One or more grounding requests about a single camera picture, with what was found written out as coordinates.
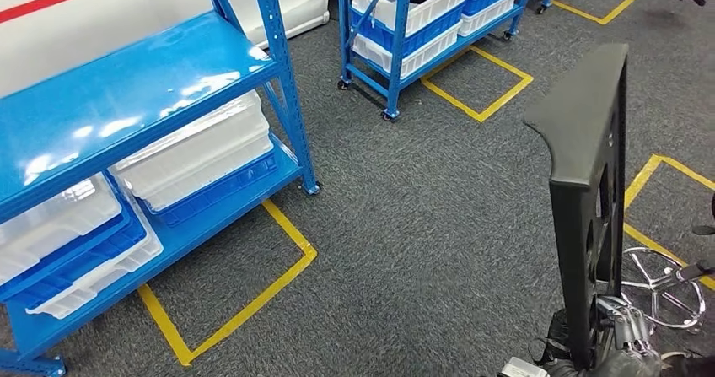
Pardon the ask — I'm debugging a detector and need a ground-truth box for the yellow floor tape square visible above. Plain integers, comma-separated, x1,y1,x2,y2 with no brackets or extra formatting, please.
137,198,319,368
420,45,535,124

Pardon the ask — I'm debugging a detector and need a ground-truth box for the black round swivel stool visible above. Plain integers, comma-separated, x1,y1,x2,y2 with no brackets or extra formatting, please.
618,192,715,337

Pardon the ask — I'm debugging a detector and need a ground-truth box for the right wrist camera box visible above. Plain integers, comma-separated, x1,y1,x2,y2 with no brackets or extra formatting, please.
498,358,550,377

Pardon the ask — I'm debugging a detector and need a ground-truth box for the white car red stripe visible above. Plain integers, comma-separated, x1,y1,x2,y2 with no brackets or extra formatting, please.
0,0,336,99

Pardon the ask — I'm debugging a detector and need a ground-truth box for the wide white plastic bin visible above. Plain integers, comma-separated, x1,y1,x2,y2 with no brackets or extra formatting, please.
126,134,276,213
109,90,273,183

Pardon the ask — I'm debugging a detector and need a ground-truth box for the wide blue plastic bin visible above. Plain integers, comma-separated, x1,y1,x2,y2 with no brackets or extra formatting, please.
139,150,279,229

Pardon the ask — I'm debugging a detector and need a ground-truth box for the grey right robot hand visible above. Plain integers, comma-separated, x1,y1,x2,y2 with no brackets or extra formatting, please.
544,294,663,377

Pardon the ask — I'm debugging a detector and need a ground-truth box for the black plastic plate bracket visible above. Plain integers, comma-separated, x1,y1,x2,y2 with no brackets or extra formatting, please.
523,43,630,371

